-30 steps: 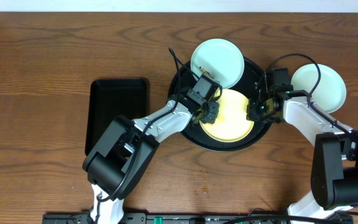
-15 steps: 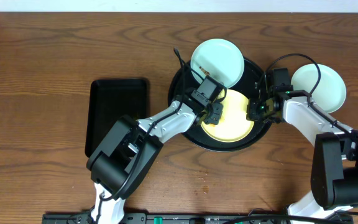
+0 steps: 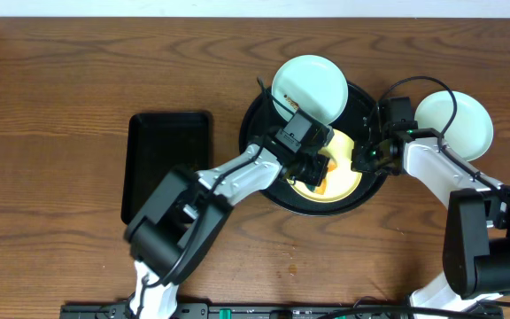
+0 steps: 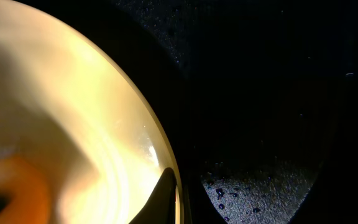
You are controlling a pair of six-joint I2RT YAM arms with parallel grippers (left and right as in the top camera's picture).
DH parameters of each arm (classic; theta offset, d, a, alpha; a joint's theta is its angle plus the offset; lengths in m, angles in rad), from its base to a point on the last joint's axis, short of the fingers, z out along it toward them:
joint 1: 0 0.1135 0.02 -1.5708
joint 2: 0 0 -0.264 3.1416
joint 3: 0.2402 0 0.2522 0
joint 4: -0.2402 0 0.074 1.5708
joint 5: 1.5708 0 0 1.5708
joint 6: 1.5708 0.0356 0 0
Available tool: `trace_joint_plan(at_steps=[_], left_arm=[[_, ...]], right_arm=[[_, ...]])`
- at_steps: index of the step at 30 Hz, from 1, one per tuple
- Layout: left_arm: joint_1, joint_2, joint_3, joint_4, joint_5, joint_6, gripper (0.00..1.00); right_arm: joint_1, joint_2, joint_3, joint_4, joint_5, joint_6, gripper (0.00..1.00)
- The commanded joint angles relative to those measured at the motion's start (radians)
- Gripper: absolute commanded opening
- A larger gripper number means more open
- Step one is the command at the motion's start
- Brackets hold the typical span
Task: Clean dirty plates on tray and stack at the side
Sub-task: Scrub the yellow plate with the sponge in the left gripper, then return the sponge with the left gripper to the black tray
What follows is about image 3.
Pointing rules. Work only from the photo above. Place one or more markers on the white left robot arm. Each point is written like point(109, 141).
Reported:
point(177, 225)

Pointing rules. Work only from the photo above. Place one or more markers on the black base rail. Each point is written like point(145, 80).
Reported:
point(197, 311)

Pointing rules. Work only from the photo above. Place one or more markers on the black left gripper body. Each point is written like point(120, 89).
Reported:
point(312, 167)

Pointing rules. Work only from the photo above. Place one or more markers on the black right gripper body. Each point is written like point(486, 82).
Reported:
point(371, 159)

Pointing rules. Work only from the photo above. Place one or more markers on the green yellow sponge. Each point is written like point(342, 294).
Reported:
point(321, 189)

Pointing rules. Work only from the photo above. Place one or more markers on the yellow plate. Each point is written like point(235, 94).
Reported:
point(343, 181)

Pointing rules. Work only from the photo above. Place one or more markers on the light green plate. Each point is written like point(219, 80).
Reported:
point(311, 83)
point(471, 131)

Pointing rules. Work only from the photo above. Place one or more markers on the rectangular black tray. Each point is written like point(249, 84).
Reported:
point(157, 142)

